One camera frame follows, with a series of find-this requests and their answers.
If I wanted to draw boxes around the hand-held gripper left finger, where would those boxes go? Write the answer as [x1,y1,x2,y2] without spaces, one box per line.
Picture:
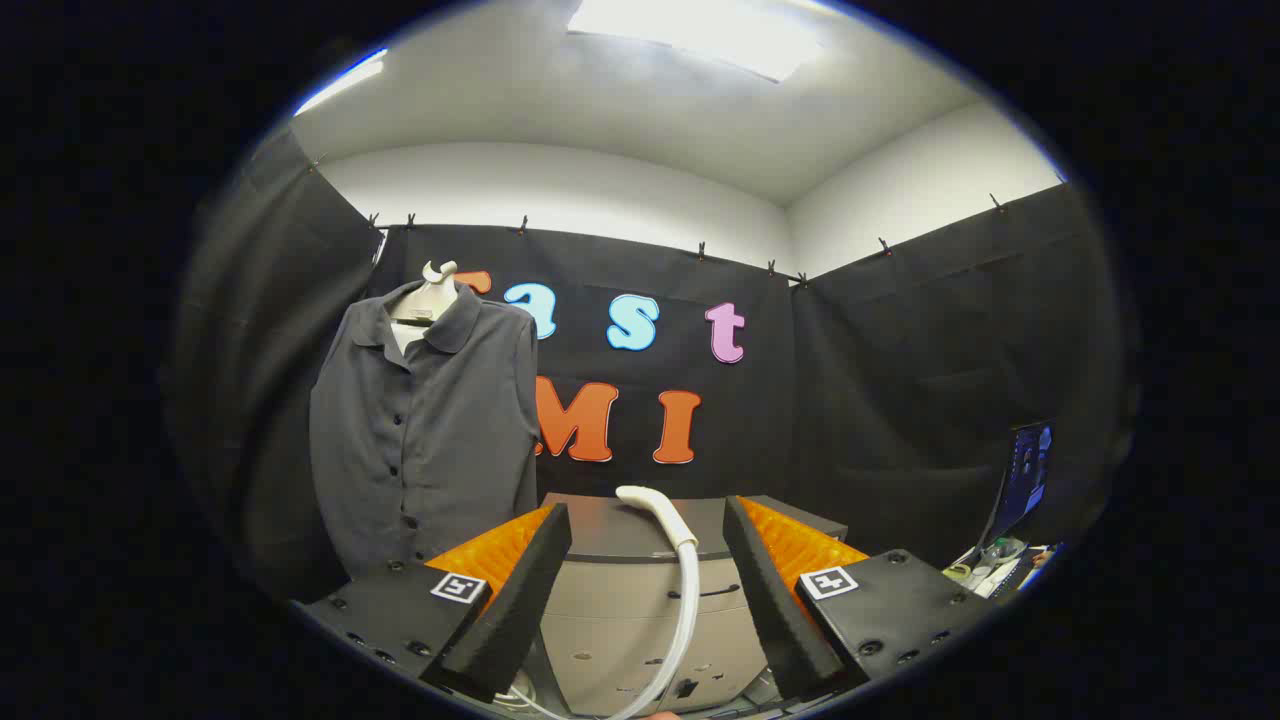
[295,503,573,703]

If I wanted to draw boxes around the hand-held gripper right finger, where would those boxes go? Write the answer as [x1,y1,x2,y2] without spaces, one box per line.
[722,495,1001,703]

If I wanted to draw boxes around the white garment steamer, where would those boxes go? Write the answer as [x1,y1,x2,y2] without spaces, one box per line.
[500,485,701,720]

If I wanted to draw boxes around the dark gray button shirt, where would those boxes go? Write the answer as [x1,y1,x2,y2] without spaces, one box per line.
[308,283,541,581]

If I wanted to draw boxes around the cream plastic clothes hanger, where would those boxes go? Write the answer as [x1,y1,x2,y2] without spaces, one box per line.
[388,260,461,351]

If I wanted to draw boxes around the gray metal cabinet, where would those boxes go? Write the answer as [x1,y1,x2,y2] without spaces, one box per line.
[540,492,851,717]

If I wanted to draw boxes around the black backdrop cloth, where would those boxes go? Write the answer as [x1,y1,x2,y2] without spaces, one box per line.
[170,125,1136,606]

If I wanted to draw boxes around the computer monitor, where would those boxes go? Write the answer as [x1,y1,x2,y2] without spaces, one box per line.
[985,420,1057,551]

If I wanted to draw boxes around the row of black clips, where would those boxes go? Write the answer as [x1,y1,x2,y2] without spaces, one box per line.
[365,193,1006,286]

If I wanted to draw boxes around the narrow ceiling light panel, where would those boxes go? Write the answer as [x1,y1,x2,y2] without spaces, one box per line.
[293,48,389,116]

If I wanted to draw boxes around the large ceiling light panel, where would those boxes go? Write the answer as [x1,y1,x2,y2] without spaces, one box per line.
[567,0,826,83]

